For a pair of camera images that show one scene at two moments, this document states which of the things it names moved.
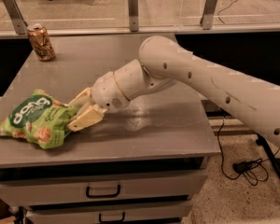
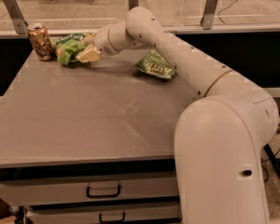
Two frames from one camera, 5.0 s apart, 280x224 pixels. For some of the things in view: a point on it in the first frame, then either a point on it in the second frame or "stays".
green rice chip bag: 38,119 -> 69,47
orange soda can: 41,42 stays
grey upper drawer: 133,188 stays
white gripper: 106,92 -> 103,41
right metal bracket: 210,4 stays
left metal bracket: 15,14 stays
